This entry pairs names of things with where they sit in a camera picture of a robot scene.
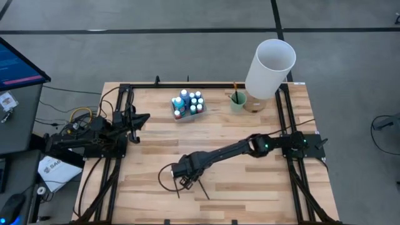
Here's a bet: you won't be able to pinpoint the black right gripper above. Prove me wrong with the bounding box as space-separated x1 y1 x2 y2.
171 152 204 191

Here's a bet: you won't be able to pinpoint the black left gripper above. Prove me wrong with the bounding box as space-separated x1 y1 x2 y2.
111 104 151 145

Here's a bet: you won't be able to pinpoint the black paintbrush silver ferrule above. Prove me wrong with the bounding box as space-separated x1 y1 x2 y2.
197 179 211 201
172 177 181 199

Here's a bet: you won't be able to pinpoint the large turquoise paint bottle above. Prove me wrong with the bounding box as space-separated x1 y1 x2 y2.
173 96 186 113

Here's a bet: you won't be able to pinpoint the clear plastic bin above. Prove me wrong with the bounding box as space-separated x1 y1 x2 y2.
169 89 208 123

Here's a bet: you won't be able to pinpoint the large periwinkle paint bottle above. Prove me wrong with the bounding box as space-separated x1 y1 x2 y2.
180 89 191 106

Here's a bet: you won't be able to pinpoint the black paintbrush wide orange bristles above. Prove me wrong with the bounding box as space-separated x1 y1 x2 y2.
232 81 240 105

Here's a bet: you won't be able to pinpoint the pale green cup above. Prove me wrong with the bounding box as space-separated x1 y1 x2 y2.
230 91 248 113

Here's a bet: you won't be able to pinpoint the white printed paper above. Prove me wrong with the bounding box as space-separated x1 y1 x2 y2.
37 155 83 193

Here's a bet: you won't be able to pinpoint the white badge card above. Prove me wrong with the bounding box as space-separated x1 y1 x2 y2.
0 91 19 113

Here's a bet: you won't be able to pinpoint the monitor with blue screen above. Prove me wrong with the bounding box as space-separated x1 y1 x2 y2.
0 36 52 92

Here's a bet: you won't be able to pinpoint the white shade wooden base lamp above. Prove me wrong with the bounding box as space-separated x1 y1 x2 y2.
243 38 297 114

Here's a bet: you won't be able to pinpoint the black computer mouse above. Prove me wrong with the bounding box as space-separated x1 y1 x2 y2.
0 192 26 225

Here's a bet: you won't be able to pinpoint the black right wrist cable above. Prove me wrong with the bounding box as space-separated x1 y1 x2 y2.
157 162 179 193

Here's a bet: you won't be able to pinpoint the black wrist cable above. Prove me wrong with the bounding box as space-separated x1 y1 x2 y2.
157 162 179 193
98 86 122 117

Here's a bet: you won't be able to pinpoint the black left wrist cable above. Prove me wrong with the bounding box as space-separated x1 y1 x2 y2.
98 86 122 117

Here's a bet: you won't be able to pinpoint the yellow cable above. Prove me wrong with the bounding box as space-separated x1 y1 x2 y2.
69 107 93 123

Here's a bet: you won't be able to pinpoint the thin black floor cable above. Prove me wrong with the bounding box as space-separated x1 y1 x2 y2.
42 84 104 95

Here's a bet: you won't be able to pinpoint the black looped floor cable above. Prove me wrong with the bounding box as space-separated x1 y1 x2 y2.
370 114 400 156

